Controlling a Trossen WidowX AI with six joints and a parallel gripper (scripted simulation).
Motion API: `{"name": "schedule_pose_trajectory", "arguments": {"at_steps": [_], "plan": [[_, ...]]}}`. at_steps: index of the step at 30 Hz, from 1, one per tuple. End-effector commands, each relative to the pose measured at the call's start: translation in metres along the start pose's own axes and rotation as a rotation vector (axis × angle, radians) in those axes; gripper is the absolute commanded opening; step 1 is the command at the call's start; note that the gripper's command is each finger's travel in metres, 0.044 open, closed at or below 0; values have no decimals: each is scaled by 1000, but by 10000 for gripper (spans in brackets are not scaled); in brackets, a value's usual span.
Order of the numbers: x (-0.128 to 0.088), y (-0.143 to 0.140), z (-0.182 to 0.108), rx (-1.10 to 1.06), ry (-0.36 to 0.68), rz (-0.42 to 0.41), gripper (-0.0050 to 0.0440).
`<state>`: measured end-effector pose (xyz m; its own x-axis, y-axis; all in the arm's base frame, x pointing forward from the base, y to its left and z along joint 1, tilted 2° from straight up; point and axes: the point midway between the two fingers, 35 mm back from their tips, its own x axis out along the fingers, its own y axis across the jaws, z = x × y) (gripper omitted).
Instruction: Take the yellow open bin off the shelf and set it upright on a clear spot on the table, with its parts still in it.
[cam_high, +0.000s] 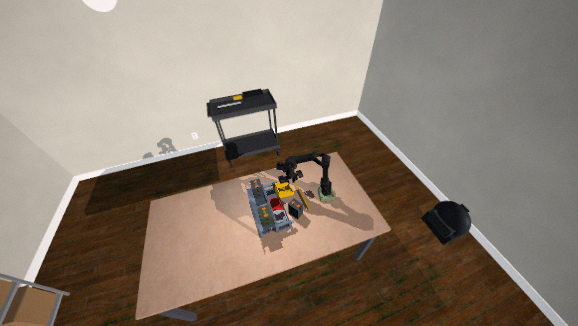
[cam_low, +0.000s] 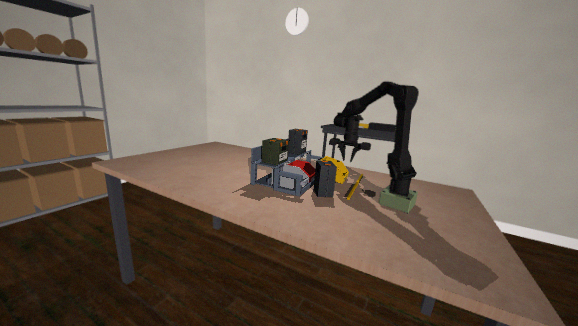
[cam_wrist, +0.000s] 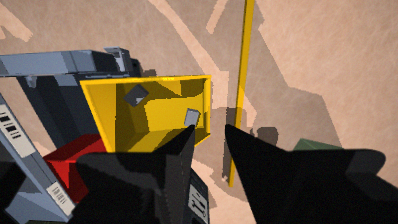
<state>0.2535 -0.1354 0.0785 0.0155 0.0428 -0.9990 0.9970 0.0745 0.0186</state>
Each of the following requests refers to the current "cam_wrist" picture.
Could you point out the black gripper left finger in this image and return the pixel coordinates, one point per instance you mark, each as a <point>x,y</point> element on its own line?
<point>166,170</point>

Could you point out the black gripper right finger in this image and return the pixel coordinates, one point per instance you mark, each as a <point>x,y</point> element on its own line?
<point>272,177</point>

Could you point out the red open bin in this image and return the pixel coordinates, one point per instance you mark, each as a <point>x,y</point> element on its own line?
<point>61,163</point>

